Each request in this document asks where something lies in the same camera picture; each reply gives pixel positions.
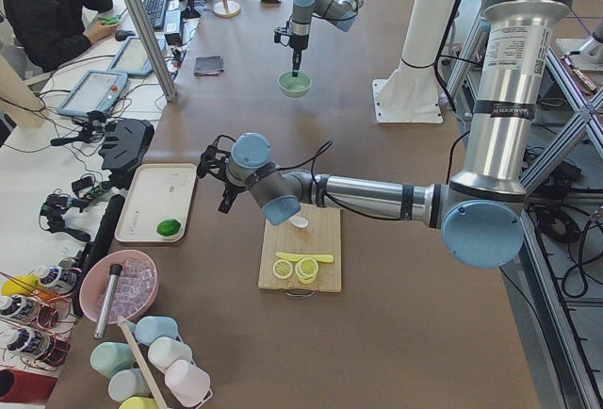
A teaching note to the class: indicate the far teach pendant tablet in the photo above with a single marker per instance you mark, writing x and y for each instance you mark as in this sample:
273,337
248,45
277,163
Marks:
131,59

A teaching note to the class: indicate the yellow cup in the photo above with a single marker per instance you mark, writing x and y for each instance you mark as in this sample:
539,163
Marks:
138,402

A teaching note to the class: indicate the black headset device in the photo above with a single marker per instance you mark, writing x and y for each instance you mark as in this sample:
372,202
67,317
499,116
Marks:
125,145

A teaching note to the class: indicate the white camera stand post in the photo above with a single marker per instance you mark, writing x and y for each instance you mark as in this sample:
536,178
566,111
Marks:
410,93

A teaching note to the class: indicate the green lime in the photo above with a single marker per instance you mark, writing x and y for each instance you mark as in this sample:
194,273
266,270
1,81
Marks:
168,227

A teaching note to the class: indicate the silver metal muddler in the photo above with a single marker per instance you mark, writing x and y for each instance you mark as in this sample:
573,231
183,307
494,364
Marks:
115,271

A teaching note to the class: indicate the left lemon slice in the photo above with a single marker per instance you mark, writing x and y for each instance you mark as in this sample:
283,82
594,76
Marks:
282,269

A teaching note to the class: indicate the yellow plastic knife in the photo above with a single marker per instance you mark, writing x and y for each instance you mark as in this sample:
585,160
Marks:
294,258

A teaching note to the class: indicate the stacked lemon slices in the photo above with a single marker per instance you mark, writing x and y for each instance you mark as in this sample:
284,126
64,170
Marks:
306,271

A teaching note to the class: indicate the cream serving tray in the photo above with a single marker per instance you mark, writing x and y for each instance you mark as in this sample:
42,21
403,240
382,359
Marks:
158,192

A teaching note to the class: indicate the wooden cup stand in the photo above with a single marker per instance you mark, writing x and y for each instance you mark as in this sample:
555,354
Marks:
226,9

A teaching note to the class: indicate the mint green cup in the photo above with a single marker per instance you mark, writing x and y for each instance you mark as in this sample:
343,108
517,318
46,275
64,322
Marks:
108,358

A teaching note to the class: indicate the grey folded cloth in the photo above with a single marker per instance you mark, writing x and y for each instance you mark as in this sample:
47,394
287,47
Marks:
210,65

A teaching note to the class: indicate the teach pendant tablet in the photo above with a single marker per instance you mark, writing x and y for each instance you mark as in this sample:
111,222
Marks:
131,59
96,91

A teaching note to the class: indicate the black computer mouse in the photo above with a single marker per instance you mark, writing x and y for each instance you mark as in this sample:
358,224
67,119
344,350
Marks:
122,35

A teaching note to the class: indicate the pink cup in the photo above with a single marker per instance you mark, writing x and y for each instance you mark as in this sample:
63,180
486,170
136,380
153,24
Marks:
189,384

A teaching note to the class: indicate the aluminium frame post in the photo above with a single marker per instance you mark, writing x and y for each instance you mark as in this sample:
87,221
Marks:
150,44

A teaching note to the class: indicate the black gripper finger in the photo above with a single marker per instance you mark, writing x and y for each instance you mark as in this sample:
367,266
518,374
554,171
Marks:
226,202
296,62

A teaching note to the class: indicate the person in black shirt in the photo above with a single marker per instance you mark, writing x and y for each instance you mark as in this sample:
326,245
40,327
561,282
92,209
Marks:
52,31

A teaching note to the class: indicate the near teach pendant tablet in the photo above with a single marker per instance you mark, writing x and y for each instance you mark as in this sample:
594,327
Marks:
96,91

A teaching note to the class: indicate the light blue cup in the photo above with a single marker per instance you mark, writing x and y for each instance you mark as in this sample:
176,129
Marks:
150,328

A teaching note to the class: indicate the pink bowl of ice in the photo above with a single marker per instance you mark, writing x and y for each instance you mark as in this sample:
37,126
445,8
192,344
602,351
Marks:
137,286

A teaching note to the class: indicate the pale blue cup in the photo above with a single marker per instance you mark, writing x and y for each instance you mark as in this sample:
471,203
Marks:
126,384

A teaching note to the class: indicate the bamboo cutting board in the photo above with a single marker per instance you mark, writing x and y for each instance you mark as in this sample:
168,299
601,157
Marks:
321,236

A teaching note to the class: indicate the black keyboard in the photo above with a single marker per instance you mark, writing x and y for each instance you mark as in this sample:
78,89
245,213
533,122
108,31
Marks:
155,11

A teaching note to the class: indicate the copper wire bottle rack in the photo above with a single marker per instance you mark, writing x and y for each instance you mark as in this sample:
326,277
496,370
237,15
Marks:
36,324

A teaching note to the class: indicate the white cup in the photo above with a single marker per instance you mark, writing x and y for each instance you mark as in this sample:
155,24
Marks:
164,351

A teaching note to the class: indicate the light green bowl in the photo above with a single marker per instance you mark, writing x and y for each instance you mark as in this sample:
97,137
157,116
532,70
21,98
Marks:
294,85

